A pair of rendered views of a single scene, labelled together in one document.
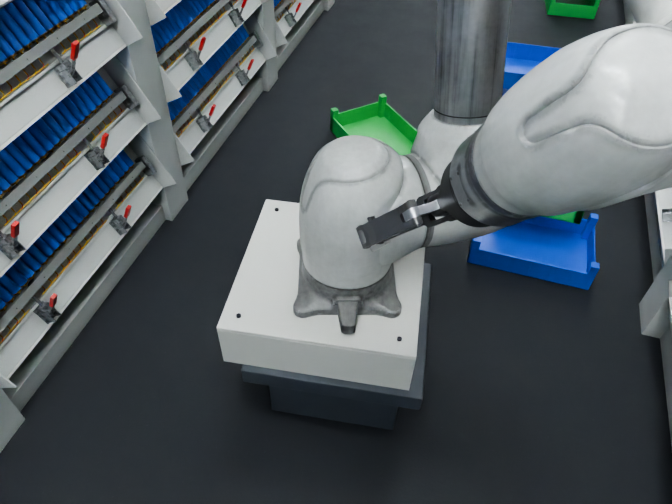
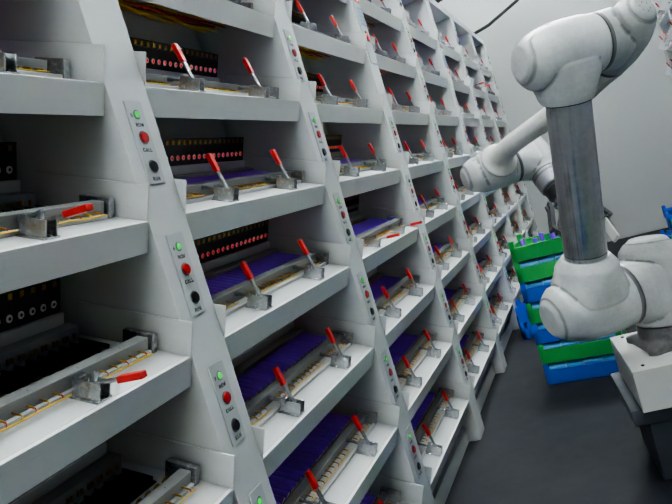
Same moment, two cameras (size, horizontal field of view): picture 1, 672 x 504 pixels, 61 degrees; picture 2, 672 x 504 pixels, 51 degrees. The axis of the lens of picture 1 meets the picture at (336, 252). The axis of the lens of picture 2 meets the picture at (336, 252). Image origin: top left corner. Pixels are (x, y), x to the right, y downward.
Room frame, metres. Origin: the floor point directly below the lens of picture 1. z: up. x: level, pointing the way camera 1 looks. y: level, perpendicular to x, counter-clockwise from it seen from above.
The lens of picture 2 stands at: (2.50, -0.59, 0.87)
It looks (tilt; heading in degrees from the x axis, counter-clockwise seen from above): 4 degrees down; 186
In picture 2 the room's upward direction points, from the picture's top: 17 degrees counter-clockwise
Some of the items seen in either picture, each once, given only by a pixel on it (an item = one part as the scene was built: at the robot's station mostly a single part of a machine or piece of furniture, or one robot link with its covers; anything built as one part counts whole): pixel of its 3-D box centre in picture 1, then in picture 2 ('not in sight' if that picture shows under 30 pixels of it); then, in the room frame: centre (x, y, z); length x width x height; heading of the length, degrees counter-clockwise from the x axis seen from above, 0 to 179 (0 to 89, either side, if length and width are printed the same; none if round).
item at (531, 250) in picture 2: not in sight; (554, 238); (-0.20, -0.07, 0.52); 0.30 x 0.20 x 0.08; 70
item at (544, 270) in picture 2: not in sight; (559, 259); (-0.20, -0.07, 0.44); 0.30 x 0.20 x 0.08; 70
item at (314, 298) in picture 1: (347, 275); (667, 327); (0.65, -0.02, 0.33); 0.22 x 0.18 x 0.06; 2
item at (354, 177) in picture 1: (355, 206); (653, 278); (0.67, -0.03, 0.47); 0.18 x 0.16 x 0.22; 108
